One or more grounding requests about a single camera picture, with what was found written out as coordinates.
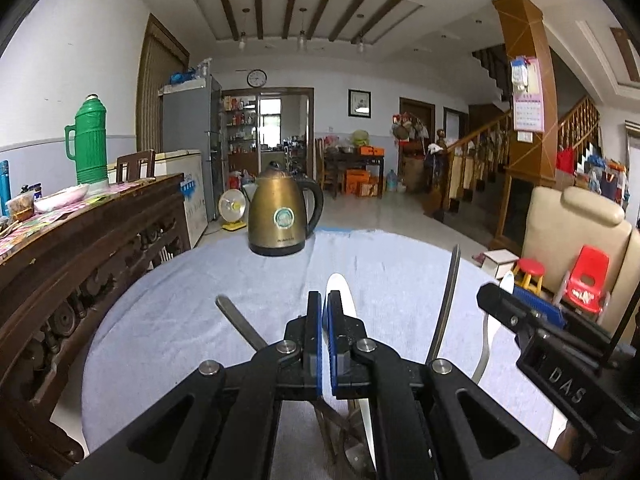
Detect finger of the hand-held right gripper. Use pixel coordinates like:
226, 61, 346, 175
514, 286, 567, 330
476, 282, 542, 344

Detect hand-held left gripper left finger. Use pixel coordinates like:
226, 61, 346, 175
65, 290, 324, 480

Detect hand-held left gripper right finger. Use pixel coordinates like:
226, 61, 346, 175
323, 290, 581, 480

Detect white plastic spoon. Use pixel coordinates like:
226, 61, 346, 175
472, 270, 517, 382
324, 273, 377, 480

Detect metal chopstick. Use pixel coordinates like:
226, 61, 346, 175
215, 295, 269, 352
426, 244, 461, 366

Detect dark metal utensil holder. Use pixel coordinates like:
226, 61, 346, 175
314, 400, 377, 480

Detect red and yellow stool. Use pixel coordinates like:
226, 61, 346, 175
512, 258, 546, 297

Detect small white wooden stool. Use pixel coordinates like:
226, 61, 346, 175
482, 248, 521, 279

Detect red plastic child chair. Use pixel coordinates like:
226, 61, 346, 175
552, 245, 612, 317

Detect beige armchair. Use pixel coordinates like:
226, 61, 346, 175
520, 186, 635, 312

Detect light blue tablecloth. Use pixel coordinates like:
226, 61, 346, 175
81, 230, 572, 455

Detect bronze electric kettle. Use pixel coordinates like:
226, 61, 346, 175
247, 161, 325, 257

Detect wooden staircase railing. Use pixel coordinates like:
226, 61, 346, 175
439, 95, 602, 222

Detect small yellow fan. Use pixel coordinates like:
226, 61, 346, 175
217, 188, 250, 232

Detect orange cardboard boxes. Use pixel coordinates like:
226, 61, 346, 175
344, 168, 384, 198

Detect dark wooden side table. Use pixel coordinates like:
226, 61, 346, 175
321, 152, 386, 197

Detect white chest freezer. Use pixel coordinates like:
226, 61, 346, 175
152, 148, 209, 249

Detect wooden pillar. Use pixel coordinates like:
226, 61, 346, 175
492, 0, 559, 187

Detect carved wooden sideboard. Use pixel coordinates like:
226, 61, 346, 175
0, 173, 192, 477

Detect wooden chair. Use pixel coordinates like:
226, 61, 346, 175
115, 149, 156, 184

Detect grey refrigerator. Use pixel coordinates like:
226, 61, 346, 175
160, 75, 224, 222

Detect patterned sideboard cover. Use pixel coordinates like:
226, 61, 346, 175
0, 180, 147, 262

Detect white bowl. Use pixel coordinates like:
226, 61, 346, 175
33, 183, 91, 213

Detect brown wooden door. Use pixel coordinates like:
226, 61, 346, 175
135, 13, 190, 154

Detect green thermos flask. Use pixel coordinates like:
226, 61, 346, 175
64, 94, 110, 187

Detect blue bottle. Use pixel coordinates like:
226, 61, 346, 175
0, 160, 11, 217

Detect pink wall calendar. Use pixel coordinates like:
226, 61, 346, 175
509, 57, 545, 134

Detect framed wall picture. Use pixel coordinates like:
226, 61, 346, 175
348, 89, 372, 119

